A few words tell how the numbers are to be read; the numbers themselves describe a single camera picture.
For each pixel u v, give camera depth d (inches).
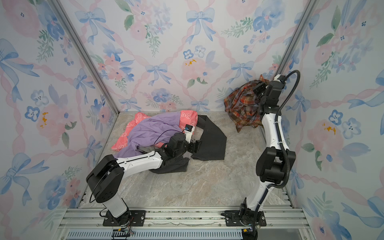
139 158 21.6
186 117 39.5
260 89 28.9
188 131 28.8
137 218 29.5
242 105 36.0
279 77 28.1
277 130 21.2
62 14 27.8
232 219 28.8
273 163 19.4
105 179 17.8
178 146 25.8
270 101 24.9
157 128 37.2
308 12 27.7
